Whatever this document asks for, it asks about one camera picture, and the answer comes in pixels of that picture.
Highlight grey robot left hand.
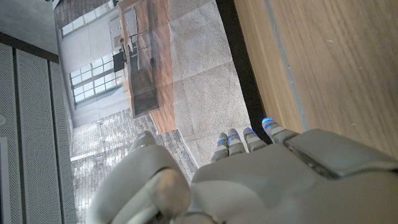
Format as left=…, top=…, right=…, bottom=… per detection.
left=85, top=117, right=398, bottom=224

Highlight printed room scene backdrop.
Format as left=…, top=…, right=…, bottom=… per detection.
left=53, top=0, right=273, bottom=224

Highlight long grey tape strip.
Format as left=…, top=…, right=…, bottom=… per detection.
left=263, top=0, right=310, bottom=131

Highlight white framed ceiling slot vent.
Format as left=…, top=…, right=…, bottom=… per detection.
left=0, top=136, right=10, bottom=224

